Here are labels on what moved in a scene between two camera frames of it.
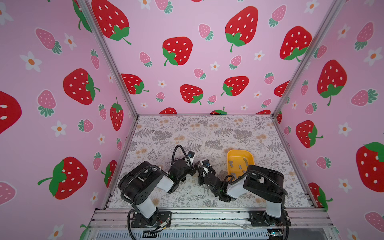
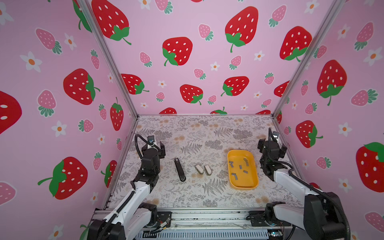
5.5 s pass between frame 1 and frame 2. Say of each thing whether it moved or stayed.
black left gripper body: moved
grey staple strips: stayed
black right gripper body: moved
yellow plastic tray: stayed
